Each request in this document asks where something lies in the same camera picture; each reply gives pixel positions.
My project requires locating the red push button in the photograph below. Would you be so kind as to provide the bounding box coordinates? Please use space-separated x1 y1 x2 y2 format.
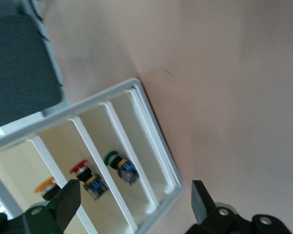
70 159 110 201

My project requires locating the brown table mat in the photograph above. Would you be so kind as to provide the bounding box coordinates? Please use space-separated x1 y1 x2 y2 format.
42 0 293 234

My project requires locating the green push button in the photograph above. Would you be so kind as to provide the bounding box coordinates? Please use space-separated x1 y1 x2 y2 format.
104 150 139 187

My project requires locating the orange push button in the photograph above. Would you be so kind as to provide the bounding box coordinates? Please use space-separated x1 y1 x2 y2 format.
34 176 62 202

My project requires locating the white drawer cabinet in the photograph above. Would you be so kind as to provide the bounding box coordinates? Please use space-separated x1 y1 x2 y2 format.
0 78 186 234

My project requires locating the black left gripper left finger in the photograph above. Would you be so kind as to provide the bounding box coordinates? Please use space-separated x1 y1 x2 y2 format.
0 179 82 234

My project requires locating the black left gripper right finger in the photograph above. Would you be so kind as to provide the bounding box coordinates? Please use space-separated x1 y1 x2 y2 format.
185 180 292 234

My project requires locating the white plastic drawer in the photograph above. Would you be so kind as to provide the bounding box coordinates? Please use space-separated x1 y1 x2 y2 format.
108 89 178 215
0 138 98 234
38 117 139 234
77 101 160 230

